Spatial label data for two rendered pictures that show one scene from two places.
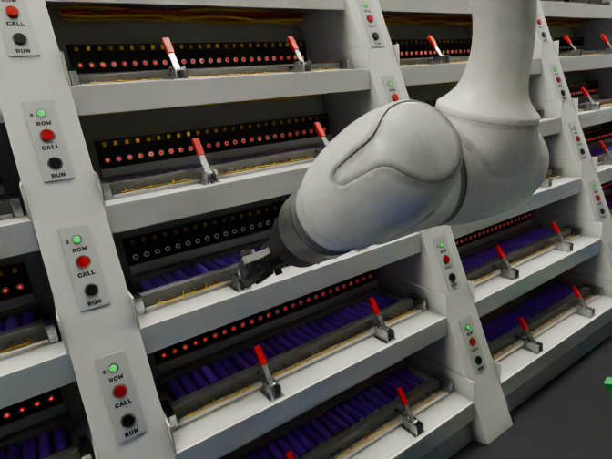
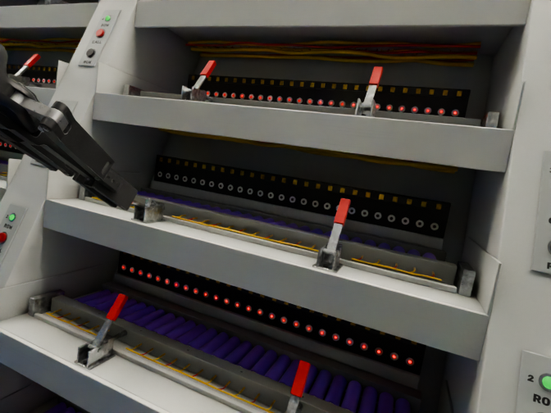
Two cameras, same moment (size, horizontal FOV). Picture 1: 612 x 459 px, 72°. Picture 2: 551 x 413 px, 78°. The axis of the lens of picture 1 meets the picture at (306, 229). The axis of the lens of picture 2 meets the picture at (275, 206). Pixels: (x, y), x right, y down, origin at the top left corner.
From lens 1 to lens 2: 0.68 m
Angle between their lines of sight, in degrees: 52
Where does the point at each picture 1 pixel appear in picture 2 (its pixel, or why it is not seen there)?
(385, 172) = not seen: outside the picture
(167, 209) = (134, 112)
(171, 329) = (64, 215)
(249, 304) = (132, 239)
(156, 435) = not seen: outside the picture
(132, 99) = (174, 15)
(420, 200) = not seen: outside the picture
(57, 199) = (75, 79)
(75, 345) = (12, 185)
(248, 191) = (213, 120)
